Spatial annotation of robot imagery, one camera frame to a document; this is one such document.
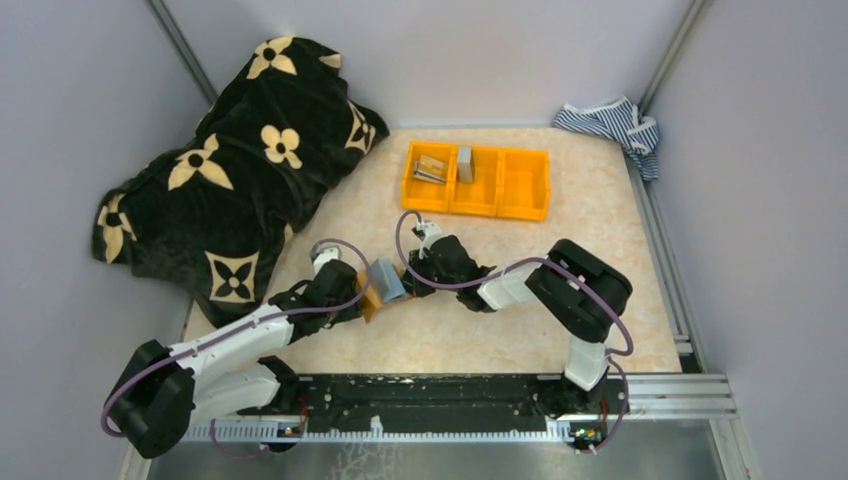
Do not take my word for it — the tan leather card holder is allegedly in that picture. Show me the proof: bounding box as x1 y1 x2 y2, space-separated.
357 265 412 323

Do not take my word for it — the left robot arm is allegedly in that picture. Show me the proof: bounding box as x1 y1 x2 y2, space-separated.
100 259 361 459

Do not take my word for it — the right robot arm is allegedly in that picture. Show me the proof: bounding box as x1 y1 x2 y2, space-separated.
403 235 633 392

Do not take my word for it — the grey box in bin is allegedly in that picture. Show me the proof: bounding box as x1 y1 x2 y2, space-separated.
457 146 474 184

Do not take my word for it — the orange three-compartment bin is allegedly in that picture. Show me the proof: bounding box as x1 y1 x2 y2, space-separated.
400 142 551 222

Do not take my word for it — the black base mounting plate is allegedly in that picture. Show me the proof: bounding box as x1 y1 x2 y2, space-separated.
241 373 629 434

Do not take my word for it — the black floral blanket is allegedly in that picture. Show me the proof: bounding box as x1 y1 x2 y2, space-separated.
91 36 389 327

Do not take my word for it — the blue striped cloth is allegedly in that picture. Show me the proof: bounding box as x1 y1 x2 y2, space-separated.
553 96 660 182

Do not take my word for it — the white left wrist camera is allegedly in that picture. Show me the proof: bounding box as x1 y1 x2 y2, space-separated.
310 246 341 275

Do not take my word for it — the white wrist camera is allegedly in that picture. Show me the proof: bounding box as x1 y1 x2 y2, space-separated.
412 220 445 258
310 246 341 275

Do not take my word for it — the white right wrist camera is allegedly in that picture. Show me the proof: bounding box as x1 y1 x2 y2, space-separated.
412 220 445 258

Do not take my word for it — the aluminium frame rail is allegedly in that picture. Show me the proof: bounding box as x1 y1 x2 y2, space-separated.
168 374 737 446

